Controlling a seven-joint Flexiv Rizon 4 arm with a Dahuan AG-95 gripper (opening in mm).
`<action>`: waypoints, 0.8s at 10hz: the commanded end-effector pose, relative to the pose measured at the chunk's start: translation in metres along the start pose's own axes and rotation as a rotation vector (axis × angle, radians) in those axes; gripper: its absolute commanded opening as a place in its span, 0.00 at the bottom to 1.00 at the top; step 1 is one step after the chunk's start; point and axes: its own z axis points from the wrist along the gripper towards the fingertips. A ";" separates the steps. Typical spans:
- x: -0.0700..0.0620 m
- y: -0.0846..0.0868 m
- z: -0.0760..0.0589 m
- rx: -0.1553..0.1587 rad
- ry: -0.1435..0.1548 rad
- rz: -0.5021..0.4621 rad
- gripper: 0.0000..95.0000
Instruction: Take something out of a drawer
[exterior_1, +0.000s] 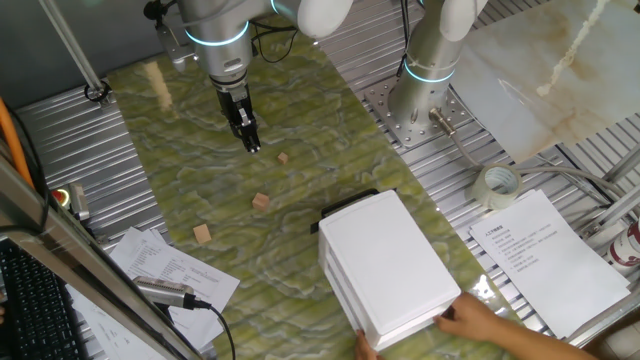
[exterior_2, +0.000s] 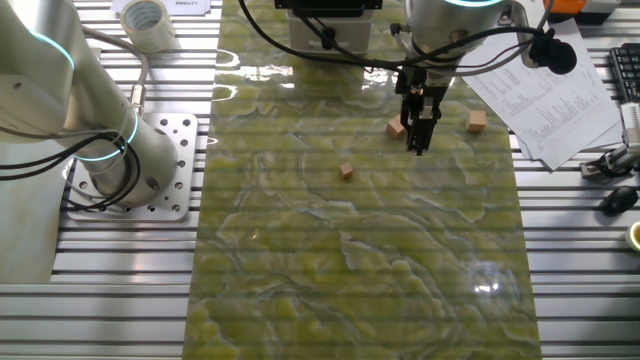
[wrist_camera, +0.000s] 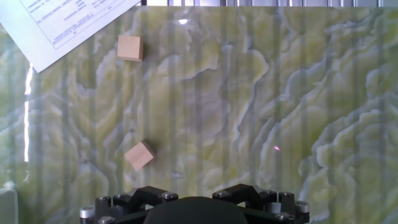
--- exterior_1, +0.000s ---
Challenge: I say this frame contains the green marble pattern mat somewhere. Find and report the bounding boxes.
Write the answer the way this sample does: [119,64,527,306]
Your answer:
[107,19,521,360]

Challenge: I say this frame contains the silver ribbed camera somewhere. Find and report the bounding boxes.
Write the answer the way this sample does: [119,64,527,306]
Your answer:
[132,275,197,311]

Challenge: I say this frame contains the person's right hand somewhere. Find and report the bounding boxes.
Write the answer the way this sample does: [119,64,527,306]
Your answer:
[433,292,501,344]

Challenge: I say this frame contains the person's left hand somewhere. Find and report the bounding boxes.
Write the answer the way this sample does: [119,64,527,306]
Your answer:
[354,329,384,360]

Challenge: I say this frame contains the black computer keyboard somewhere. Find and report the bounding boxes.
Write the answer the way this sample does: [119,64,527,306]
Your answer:
[0,238,89,360]

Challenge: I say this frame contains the red and white can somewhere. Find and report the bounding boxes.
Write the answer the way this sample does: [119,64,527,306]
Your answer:
[606,219,640,276]

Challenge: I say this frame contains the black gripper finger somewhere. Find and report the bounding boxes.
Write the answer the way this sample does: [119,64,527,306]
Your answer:
[239,107,262,155]
[230,122,254,153]

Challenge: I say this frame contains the clear packing tape roll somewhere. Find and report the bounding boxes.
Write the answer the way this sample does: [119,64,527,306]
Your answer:
[471,163,523,210]

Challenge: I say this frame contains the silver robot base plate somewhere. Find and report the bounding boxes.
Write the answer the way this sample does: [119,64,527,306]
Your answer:
[362,74,474,149]

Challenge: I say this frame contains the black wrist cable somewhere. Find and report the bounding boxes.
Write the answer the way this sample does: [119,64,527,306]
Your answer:
[248,18,301,65]

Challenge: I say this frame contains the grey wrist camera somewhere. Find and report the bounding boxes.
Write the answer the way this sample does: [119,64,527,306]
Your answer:
[154,22,195,73]

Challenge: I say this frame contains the person's right forearm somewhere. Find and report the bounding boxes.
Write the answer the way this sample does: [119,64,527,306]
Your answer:
[487,319,601,360]

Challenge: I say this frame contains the white marble pattern sheet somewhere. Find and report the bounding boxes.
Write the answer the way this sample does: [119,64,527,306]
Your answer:
[449,0,640,165]

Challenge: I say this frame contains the thin aluminium pole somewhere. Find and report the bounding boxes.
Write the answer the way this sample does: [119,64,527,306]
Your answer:
[38,0,112,105]

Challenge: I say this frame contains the grey robot hose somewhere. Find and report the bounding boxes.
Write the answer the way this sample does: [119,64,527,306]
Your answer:
[428,107,640,211]

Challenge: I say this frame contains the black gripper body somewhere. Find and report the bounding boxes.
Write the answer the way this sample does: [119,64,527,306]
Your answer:
[215,82,257,139]

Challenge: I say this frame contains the white plastic drawer cabinet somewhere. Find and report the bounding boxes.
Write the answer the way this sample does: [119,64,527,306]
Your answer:
[318,189,462,352]

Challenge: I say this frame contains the aluminium frame bar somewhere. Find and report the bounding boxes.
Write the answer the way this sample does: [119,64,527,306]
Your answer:
[0,144,202,360]

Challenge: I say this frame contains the orange tube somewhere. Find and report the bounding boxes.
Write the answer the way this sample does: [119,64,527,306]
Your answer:
[0,97,35,190]

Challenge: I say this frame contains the printed paper stack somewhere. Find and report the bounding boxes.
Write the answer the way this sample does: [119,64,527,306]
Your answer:
[468,188,632,340]
[67,227,241,360]

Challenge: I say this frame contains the aluminium profile struts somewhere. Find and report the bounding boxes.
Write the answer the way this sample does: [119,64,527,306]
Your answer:
[579,144,640,241]

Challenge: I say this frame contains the white drawer with black handle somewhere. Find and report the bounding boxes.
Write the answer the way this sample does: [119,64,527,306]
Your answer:
[309,188,396,236]

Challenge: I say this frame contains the emergency stop button box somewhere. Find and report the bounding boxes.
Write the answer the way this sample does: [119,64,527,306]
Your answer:
[51,182,91,221]

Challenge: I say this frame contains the black camera cable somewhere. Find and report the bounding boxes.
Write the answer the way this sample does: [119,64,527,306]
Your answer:
[193,298,237,360]

